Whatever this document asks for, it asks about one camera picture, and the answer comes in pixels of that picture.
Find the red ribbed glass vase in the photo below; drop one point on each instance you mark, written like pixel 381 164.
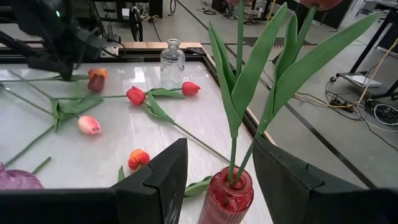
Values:
pixel 225 199

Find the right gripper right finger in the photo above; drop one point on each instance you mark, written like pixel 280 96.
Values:
pixel 295 199

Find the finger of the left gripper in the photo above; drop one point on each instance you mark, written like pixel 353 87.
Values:
pixel 59 67

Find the white flat device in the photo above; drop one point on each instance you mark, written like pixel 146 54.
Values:
pixel 362 81

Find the pink ribbed glass vase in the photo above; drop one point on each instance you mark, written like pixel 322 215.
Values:
pixel 18 180

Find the clear glass bottle vase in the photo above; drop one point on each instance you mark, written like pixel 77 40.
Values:
pixel 172 67

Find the black power strip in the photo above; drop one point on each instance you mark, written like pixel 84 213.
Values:
pixel 340 102

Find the pink artificial tulip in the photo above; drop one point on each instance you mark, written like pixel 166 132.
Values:
pixel 89 125
pixel 28 101
pixel 197 187

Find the orange artificial tulip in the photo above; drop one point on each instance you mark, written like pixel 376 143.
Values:
pixel 139 158
pixel 99 73

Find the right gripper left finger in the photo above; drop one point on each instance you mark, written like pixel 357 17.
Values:
pixel 140 199

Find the black wheel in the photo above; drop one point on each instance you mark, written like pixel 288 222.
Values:
pixel 136 23

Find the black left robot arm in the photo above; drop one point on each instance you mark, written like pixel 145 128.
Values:
pixel 18 43

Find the dark red artificial tulip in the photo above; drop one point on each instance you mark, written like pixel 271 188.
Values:
pixel 311 68
pixel 248 81
pixel 96 84

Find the black metal stand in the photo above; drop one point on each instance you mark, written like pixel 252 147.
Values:
pixel 370 45

